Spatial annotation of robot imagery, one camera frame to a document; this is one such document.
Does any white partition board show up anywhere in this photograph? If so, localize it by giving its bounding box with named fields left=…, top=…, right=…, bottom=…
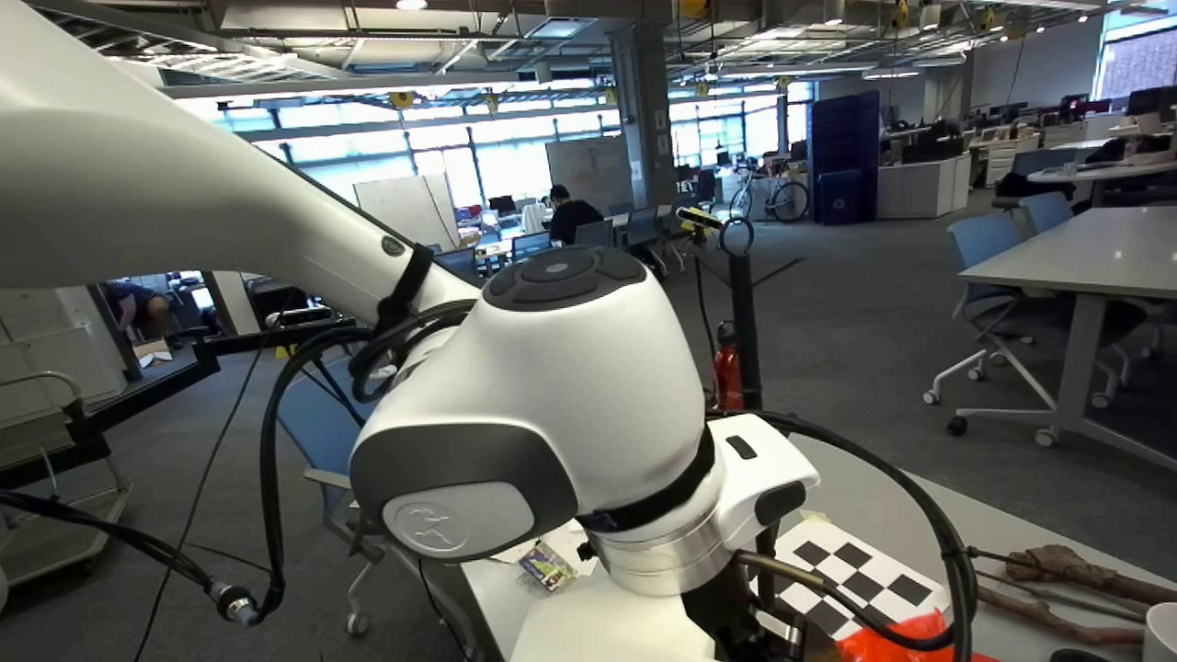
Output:
left=350, top=169, right=465, bottom=258

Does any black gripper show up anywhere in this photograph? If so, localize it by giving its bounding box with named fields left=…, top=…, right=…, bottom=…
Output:
left=681, top=573, right=790, bottom=662

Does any blue cabinet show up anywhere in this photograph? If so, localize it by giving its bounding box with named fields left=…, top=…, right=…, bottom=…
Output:
left=804, top=89, right=888, bottom=226

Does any blue office chair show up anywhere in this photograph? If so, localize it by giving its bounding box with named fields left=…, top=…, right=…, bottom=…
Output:
left=920, top=207, right=1066, bottom=441
left=272, top=362, right=374, bottom=533

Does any white cabinet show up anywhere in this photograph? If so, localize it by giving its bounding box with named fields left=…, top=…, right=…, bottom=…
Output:
left=873, top=155, right=976, bottom=223

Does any brown twisted bundle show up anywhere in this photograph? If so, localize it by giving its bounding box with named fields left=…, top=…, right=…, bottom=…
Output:
left=954, top=540, right=1177, bottom=652

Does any person in black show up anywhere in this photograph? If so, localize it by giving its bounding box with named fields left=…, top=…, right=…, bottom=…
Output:
left=541, top=180, right=607, bottom=249

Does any grey meeting table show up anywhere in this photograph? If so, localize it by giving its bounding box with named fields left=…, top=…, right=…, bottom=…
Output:
left=954, top=197, right=1177, bottom=478

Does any bicycle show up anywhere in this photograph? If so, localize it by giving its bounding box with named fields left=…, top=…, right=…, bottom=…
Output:
left=733, top=150, right=812, bottom=226

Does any white mug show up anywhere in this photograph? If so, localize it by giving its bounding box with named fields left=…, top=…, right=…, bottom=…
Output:
left=1139, top=595, right=1177, bottom=662

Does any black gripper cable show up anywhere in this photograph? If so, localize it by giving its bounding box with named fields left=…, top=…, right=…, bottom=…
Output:
left=733, top=411, right=982, bottom=662

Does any black white checkerboard sheet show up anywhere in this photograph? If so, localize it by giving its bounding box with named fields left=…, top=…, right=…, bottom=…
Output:
left=750, top=512, right=958, bottom=645

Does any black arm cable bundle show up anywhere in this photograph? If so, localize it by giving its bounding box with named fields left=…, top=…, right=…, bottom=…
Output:
left=202, top=296, right=486, bottom=628

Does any photo ID badge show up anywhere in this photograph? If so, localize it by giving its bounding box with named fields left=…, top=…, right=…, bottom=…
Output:
left=514, top=540, right=581, bottom=595

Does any orange plastic bag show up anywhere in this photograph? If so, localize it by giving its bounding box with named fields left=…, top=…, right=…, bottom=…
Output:
left=844, top=611, right=1002, bottom=662

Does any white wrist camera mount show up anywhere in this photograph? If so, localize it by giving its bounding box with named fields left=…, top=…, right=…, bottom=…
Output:
left=505, top=571, right=716, bottom=662

